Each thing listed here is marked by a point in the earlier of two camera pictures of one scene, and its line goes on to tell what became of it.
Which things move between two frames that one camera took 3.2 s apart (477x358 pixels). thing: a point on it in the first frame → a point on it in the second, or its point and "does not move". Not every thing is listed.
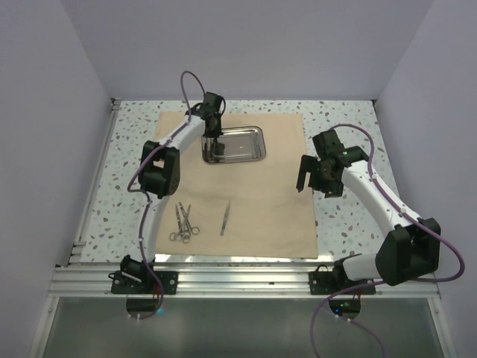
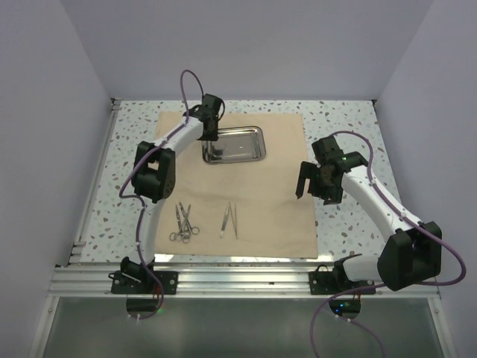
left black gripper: x=218 y=131 does not move
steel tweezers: x=225 y=218 does not move
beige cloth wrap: x=241 y=209 does not move
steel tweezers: x=210 y=148 → x=235 y=224
